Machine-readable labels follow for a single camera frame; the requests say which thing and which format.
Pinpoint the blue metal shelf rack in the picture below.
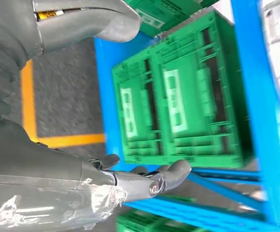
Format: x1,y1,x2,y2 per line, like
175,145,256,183
94,0,280,232

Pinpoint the green folded plastic crate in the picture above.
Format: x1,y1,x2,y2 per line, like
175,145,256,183
154,10,254,169
112,51,163,164
125,0,197,37
198,0,220,9
116,194,204,232

